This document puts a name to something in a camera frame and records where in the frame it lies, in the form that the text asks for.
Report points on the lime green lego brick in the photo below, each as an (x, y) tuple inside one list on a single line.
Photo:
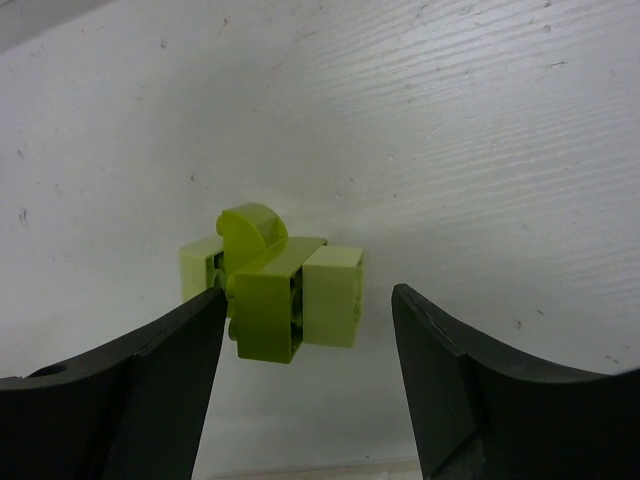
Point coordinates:
[(266, 299)]

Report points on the pale green lego brick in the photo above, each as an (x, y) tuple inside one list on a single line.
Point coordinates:
[(332, 296), (201, 266)]

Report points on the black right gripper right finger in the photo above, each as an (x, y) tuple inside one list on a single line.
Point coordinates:
[(481, 409)]

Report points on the lime green curved lego piece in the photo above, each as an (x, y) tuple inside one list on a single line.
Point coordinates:
[(248, 231)]

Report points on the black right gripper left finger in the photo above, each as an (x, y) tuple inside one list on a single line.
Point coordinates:
[(133, 408)]

